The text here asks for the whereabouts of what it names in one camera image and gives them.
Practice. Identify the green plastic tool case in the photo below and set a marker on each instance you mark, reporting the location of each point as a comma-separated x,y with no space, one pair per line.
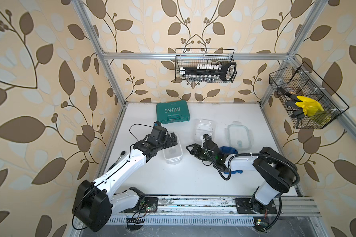
170,112

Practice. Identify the blue cleaning cloth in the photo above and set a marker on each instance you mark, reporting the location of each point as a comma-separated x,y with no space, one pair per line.
230,150

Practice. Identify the black wire basket back wall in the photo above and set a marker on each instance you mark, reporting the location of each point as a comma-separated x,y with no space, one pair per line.
189,57

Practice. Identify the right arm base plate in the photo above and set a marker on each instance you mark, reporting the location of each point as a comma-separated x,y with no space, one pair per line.
252,206

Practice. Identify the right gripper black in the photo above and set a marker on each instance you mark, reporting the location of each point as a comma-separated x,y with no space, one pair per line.
195,150

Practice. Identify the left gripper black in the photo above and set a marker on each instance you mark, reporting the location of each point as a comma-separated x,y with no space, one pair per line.
169,143

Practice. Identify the black wire basket wall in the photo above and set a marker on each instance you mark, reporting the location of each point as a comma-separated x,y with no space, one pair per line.
305,81
189,57

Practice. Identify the clear lunch box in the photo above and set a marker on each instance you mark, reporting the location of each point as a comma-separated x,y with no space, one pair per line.
202,127
173,155

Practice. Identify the black socket set holder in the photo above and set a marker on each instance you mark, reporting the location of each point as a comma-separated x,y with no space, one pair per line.
224,72

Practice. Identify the yellow rubber glove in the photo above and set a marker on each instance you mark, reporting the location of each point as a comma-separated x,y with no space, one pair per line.
311,107

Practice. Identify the black handled pliers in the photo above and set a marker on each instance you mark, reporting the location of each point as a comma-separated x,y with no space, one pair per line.
296,111

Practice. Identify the aluminium front rail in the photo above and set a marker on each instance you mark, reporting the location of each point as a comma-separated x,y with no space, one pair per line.
212,205

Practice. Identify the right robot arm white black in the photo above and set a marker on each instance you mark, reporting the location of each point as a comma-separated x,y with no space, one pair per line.
279,173

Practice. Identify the black wire basket right wall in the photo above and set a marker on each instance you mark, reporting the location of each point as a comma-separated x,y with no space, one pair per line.
305,81

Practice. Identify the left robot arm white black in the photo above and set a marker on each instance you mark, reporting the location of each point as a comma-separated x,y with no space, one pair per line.
97,201

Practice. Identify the clear lunch box lid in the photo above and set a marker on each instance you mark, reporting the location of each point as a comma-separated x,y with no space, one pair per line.
239,137

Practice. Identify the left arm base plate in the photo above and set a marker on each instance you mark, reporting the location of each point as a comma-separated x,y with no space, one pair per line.
146,204

